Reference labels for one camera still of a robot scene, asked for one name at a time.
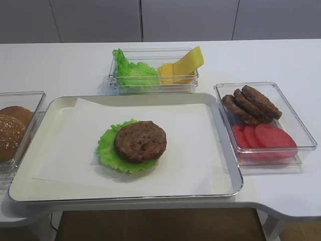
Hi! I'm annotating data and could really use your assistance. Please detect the yellow cheese slice stack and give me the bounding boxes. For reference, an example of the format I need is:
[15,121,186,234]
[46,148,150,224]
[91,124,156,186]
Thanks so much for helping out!
[157,63,196,84]

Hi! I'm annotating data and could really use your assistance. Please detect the sesame bun top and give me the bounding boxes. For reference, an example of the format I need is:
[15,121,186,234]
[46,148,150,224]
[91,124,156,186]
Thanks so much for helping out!
[0,114,26,162]

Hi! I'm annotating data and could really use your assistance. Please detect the clear patty and tomato box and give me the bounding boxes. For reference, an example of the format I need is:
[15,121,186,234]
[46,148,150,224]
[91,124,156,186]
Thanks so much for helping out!
[214,82,317,172]

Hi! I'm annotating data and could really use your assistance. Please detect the red tomato slice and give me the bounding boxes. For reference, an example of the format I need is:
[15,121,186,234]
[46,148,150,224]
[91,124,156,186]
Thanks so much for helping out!
[232,124,249,149]
[254,124,297,148]
[244,125,263,148]

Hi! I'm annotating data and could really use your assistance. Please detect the top brown meat patty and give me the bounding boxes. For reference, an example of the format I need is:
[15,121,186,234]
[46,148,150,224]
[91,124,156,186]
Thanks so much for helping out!
[242,85,282,119]

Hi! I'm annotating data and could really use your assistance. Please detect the bottom brown meat patty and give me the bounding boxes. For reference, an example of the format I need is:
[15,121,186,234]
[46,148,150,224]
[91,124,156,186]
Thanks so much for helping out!
[222,94,261,125]

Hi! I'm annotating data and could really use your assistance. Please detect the middle brown meat patty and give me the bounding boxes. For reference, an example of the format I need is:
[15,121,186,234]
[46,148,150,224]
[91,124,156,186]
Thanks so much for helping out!
[234,89,273,124]

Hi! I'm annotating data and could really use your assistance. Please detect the white paper sheet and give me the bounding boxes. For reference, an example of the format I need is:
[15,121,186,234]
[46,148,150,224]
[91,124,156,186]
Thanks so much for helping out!
[33,99,219,197]

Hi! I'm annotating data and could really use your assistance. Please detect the middle red tomato slice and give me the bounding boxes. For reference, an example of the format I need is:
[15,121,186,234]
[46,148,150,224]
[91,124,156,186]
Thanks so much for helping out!
[244,125,263,148]

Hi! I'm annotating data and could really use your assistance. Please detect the green lettuce in box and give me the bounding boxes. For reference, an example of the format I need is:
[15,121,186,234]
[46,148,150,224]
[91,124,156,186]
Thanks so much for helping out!
[112,49,159,85]

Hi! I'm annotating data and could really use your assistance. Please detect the front red tomato slice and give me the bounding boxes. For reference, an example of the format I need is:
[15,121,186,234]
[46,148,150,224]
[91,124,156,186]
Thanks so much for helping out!
[254,124,297,148]

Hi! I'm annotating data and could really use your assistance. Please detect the back red tomato slice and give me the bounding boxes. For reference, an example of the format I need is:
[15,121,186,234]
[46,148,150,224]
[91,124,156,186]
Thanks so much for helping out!
[232,124,249,149]

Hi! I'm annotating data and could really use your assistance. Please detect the clear bun box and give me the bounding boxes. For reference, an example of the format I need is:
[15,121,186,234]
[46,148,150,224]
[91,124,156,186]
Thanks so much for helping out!
[1,91,46,181]

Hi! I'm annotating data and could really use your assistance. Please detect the brown meat patty on tray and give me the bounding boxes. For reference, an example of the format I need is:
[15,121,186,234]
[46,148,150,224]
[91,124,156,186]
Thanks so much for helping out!
[114,121,167,164]

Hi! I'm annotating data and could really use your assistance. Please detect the green lettuce leaf on tray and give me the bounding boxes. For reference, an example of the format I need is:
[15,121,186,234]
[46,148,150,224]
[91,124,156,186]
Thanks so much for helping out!
[96,119,158,174]

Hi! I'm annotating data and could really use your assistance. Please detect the plain brown bun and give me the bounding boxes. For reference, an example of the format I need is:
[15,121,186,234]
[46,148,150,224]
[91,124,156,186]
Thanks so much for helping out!
[0,106,34,128]

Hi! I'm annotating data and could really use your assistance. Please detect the clear lettuce and cheese box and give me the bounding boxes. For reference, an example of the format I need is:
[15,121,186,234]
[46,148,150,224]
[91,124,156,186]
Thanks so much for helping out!
[108,48,199,95]

